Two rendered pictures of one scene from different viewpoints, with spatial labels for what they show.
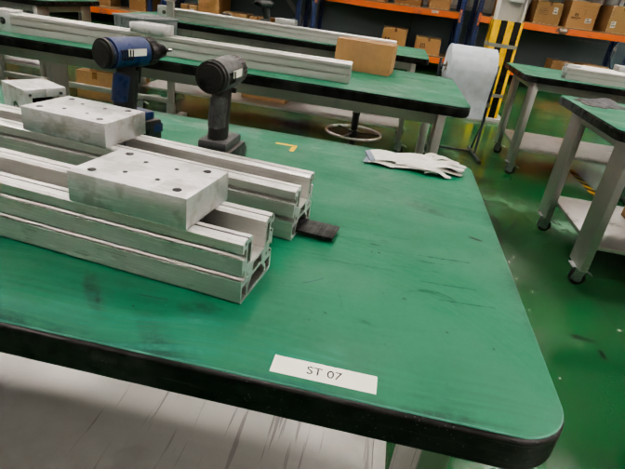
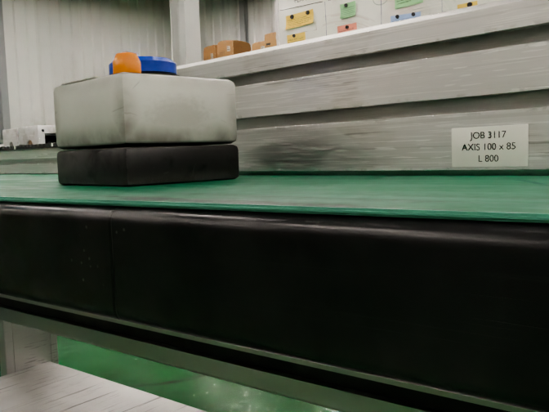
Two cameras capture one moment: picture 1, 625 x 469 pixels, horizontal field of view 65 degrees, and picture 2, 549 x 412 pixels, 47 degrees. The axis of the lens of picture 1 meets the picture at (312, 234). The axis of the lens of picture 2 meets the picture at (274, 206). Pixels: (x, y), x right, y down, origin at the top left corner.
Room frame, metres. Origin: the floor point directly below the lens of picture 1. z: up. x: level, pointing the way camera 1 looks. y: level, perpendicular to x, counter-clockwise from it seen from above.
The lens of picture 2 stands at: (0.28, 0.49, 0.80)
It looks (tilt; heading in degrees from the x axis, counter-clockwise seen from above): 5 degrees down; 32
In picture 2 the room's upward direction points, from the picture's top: 2 degrees counter-clockwise
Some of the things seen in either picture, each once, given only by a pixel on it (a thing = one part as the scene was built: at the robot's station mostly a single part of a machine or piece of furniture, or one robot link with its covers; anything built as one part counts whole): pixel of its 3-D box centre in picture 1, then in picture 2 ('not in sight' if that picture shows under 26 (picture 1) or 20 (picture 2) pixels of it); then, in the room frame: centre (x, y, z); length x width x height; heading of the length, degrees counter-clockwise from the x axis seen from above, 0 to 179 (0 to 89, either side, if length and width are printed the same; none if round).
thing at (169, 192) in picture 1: (152, 194); not in sight; (0.58, 0.21, 0.87); 0.16 x 0.11 x 0.07; 77
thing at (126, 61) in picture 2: not in sight; (127, 62); (0.53, 0.73, 0.85); 0.02 x 0.02 x 0.01
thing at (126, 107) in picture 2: not in sight; (158, 130); (0.58, 0.75, 0.81); 0.10 x 0.08 x 0.06; 167
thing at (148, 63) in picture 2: not in sight; (143, 76); (0.57, 0.76, 0.84); 0.04 x 0.04 x 0.02
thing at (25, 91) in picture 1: (31, 106); not in sight; (1.06, 0.65, 0.83); 0.11 x 0.10 x 0.10; 146
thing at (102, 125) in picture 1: (86, 127); not in sight; (0.82, 0.41, 0.87); 0.16 x 0.11 x 0.07; 77
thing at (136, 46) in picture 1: (139, 89); not in sight; (1.09, 0.42, 0.89); 0.20 x 0.08 x 0.22; 156
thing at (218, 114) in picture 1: (226, 112); not in sight; (0.99, 0.21, 0.89); 0.20 x 0.08 x 0.22; 173
